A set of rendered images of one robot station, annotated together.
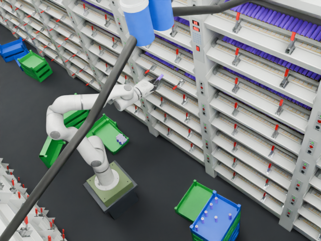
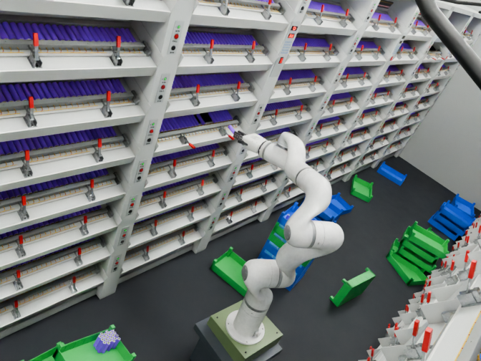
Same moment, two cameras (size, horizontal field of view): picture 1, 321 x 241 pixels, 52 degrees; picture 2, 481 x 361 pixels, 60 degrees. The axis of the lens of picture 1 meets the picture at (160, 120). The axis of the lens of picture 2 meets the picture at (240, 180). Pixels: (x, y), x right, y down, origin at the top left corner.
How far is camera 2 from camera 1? 277 cm
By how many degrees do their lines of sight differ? 80
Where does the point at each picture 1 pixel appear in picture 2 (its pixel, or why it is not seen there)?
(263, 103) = (302, 89)
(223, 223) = not seen: hidden behind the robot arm
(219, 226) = not seen: hidden behind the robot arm
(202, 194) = (225, 265)
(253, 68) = (309, 57)
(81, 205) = not seen: outside the picture
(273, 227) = (264, 226)
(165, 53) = (217, 99)
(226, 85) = (279, 93)
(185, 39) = (261, 60)
